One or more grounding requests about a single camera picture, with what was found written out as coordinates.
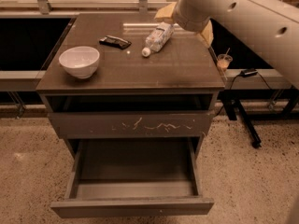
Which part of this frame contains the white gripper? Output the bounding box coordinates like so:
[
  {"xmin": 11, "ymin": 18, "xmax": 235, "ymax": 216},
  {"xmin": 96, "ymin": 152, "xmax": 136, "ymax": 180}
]
[{"xmin": 154, "ymin": 0, "xmax": 214, "ymax": 48}]

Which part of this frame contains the clear plastic water bottle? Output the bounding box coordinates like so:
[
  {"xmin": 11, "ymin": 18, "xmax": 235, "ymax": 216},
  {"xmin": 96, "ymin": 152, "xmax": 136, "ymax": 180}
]
[{"xmin": 141, "ymin": 22, "xmax": 175, "ymax": 57}]

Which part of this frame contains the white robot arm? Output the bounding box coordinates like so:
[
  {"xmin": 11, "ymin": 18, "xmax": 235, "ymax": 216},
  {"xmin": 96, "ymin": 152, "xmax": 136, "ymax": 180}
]
[{"xmin": 154, "ymin": 0, "xmax": 299, "ymax": 88}]

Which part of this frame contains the dark brown drawer cabinet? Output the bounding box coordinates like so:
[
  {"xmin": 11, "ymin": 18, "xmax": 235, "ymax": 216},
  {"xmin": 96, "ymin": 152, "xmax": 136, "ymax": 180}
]
[{"xmin": 36, "ymin": 12, "xmax": 226, "ymax": 161}]

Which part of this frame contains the scratched closed cabinet drawer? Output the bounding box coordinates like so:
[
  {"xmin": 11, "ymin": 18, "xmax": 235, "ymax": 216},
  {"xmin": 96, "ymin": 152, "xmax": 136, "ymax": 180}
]
[{"xmin": 49, "ymin": 111, "xmax": 214, "ymax": 139}]

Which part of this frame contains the open bottom cabinet drawer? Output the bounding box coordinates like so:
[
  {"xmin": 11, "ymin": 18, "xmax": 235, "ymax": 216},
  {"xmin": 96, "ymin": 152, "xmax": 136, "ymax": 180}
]
[{"xmin": 51, "ymin": 138, "xmax": 214, "ymax": 218}]

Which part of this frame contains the plastic cup with straw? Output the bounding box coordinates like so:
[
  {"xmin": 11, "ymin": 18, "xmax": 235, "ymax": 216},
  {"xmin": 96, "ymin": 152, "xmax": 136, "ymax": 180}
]
[{"xmin": 217, "ymin": 49, "xmax": 233, "ymax": 72}]

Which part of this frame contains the black snack wrapper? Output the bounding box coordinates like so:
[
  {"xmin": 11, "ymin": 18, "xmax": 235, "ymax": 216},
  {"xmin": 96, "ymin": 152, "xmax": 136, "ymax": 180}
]
[{"xmin": 99, "ymin": 35, "xmax": 131, "ymax": 49}]

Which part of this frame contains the black power adapter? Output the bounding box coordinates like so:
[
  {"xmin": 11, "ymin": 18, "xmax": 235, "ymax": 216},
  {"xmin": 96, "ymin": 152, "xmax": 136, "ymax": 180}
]
[{"xmin": 240, "ymin": 68, "xmax": 258, "ymax": 77}]

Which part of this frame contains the black metal stand leg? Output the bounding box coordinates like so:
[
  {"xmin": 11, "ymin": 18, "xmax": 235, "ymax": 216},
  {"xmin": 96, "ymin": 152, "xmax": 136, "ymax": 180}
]
[{"xmin": 219, "ymin": 91, "xmax": 262, "ymax": 148}]

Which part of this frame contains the white ceramic bowl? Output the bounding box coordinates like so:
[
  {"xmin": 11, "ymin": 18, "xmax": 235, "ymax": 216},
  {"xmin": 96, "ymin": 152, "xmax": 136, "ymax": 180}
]
[{"xmin": 59, "ymin": 46, "xmax": 100, "ymax": 79}]

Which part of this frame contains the metal window railing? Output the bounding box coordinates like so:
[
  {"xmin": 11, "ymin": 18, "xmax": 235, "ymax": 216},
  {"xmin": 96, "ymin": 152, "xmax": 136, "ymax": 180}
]
[{"xmin": 0, "ymin": 0, "xmax": 188, "ymax": 20}]

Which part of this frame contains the black power cable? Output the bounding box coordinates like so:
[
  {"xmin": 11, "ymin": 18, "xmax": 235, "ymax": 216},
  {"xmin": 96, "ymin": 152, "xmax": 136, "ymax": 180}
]
[{"xmin": 216, "ymin": 71, "xmax": 274, "ymax": 117}]

